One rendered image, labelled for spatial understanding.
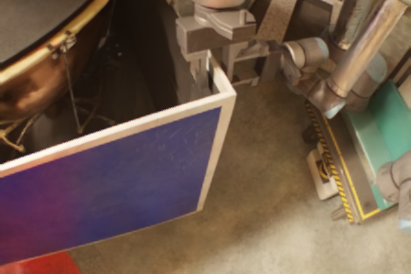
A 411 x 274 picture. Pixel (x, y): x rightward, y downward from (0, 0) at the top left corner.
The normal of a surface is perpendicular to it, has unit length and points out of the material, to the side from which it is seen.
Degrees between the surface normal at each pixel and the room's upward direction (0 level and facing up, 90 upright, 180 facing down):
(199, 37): 80
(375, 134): 0
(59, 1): 0
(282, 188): 0
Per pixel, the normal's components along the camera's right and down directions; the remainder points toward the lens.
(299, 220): 0.09, -0.53
